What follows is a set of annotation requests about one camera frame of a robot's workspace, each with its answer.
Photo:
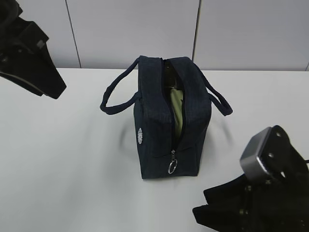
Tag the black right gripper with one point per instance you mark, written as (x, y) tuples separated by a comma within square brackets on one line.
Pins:
[(279, 204)]

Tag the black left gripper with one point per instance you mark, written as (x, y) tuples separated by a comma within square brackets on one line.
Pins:
[(24, 57)]

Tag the dark navy lunch bag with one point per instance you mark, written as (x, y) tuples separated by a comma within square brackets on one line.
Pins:
[(161, 153)]

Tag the glass container green lid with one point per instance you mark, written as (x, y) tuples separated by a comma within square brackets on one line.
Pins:
[(176, 97)]

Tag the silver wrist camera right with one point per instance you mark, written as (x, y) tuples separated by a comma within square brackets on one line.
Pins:
[(251, 158)]

